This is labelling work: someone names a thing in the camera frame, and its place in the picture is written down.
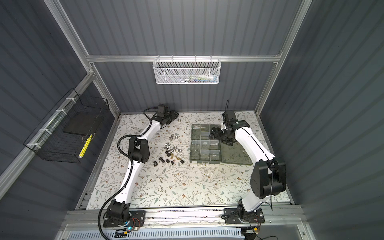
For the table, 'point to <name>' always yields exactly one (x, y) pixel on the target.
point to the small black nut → (155, 164)
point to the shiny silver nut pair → (180, 150)
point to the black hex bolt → (160, 158)
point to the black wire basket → (63, 134)
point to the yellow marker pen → (85, 146)
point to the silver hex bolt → (171, 138)
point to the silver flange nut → (167, 144)
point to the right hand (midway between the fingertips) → (217, 139)
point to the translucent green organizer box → (205, 150)
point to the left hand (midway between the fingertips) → (177, 114)
